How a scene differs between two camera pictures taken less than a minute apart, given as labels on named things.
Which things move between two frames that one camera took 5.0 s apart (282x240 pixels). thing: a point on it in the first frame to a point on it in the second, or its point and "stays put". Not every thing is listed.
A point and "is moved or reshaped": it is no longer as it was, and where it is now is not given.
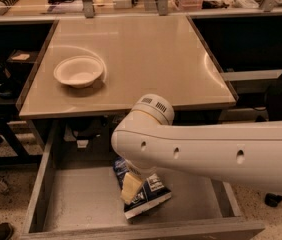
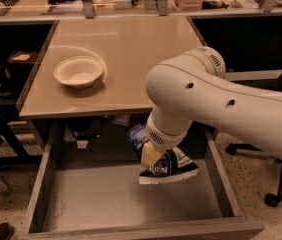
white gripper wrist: x=137 y=168 to x=166 y=138
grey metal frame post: x=88 y=2 stays put
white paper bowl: x=78 y=71 stays put
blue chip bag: x=152 y=192 is moved or reshaped
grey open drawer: x=78 y=196 stays put
